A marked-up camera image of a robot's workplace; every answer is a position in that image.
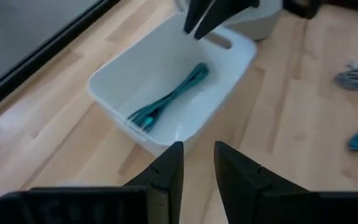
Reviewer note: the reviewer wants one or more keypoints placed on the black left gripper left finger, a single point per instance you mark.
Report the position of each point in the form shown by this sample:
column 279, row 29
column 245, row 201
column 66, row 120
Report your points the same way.
column 166, row 186

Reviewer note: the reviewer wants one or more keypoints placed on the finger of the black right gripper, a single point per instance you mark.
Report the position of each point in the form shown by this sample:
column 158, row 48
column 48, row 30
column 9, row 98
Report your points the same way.
column 196, row 15
column 222, row 15

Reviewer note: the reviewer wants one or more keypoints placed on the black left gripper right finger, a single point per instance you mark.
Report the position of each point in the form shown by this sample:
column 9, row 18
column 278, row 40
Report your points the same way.
column 244, row 193

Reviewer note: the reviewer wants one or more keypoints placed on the pale grey plastic bin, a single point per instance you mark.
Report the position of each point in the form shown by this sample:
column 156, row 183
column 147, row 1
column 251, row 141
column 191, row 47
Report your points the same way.
column 259, row 21

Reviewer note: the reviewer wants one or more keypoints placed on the white plastic bin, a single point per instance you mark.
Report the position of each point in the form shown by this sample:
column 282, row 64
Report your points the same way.
column 154, row 62

